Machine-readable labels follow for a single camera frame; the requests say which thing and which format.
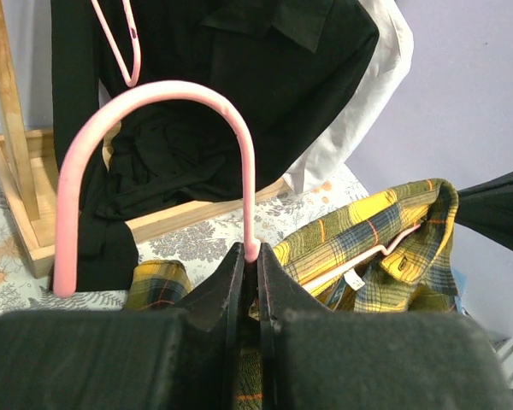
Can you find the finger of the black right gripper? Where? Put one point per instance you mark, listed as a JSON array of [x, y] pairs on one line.
[[488, 209]]

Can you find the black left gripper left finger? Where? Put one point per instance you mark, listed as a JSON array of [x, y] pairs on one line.
[[181, 357]]

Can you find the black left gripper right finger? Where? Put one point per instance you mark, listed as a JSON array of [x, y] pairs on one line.
[[315, 358]]

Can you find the yellow plaid flannel shirt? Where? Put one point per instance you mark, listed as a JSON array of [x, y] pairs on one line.
[[387, 253]]

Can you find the pink hanger of plaid shirt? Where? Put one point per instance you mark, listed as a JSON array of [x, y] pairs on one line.
[[142, 152]]

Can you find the white hanging shirt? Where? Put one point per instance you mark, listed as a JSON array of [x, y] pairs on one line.
[[388, 66]]

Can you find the black hanging shirt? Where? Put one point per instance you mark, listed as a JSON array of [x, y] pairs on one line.
[[288, 67]]

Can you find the floral patterned tablecloth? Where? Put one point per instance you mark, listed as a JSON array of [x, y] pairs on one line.
[[199, 247]]

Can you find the wooden clothes rack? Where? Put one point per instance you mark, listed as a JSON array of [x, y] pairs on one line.
[[28, 178]]

